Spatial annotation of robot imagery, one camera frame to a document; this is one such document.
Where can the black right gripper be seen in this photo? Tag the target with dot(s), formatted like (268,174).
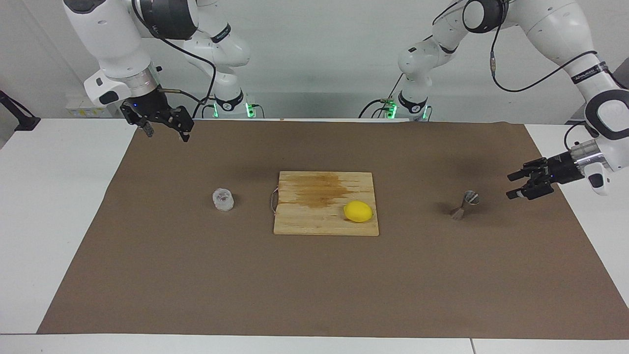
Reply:
(150,105)

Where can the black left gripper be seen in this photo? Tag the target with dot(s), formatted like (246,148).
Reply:
(565,167)

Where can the metal double jigger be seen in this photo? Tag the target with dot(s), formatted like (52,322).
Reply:
(471,197)

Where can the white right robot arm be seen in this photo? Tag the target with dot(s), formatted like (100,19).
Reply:
(113,44)

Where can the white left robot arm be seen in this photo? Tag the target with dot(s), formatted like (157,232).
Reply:
(422,59)

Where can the black clamp stand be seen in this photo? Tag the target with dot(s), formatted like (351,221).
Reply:
(27,123)

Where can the brown table mat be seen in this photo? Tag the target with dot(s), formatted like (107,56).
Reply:
(196,275)

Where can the wooden cutting board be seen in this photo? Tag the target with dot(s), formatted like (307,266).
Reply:
(304,221)

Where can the yellow lemon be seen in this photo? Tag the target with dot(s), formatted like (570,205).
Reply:
(357,211)

